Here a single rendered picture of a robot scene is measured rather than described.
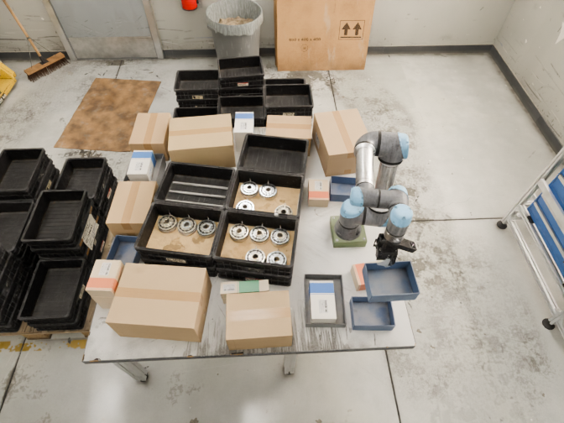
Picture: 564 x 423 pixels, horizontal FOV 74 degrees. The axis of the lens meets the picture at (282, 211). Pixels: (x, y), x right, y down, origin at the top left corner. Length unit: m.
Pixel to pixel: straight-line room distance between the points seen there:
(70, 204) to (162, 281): 1.23
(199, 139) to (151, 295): 1.04
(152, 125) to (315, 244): 1.34
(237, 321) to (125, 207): 0.92
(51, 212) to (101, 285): 1.10
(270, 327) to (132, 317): 0.62
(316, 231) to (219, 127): 0.93
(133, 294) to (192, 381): 0.93
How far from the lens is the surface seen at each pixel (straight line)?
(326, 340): 1.96
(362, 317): 2.02
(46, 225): 2.91
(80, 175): 3.26
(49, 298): 2.88
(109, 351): 2.09
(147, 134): 2.65
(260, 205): 2.16
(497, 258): 3.39
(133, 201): 2.28
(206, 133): 2.50
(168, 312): 1.84
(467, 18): 5.23
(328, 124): 2.55
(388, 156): 1.80
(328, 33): 4.56
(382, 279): 1.71
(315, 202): 2.29
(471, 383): 2.89
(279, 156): 2.42
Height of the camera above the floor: 2.56
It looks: 54 degrees down
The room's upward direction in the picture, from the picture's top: 1 degrees clockwise
